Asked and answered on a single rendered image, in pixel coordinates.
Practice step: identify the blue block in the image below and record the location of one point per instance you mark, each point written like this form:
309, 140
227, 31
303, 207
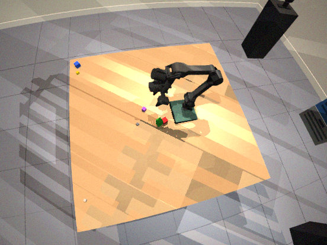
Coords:
77, 64

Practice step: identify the red block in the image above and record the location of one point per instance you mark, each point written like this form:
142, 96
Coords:
164, 120

